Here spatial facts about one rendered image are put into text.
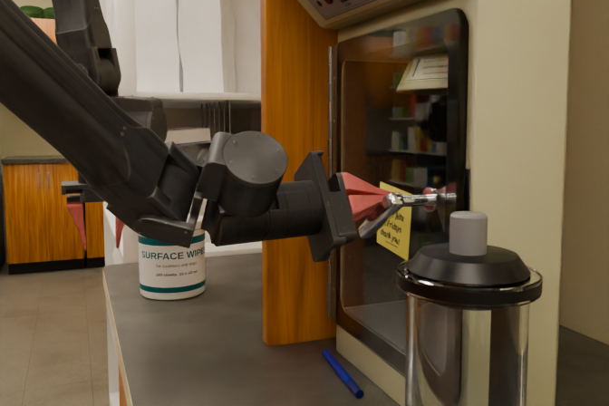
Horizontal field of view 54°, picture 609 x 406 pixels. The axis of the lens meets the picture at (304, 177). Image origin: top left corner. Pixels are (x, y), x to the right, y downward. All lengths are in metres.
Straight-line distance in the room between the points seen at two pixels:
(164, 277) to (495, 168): 0.75
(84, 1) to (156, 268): 0.53
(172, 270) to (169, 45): 0.89
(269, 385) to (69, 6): 0.57
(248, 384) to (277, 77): 0.43
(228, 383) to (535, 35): 0.56
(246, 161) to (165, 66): 1.39
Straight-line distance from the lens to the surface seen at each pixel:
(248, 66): 1.94
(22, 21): 0.50
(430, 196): 0.63
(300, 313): 0.95
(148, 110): 0.87
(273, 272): 0.92
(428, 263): 0.46
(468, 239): 0.47
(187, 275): 1.19
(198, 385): 0.84
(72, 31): 0.90
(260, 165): 0.52
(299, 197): 0.59
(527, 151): 0.64
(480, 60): 0.60
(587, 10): 1.11
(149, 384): 0.85
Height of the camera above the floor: 1.28
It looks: 5 degrees down
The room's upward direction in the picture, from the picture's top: straight up
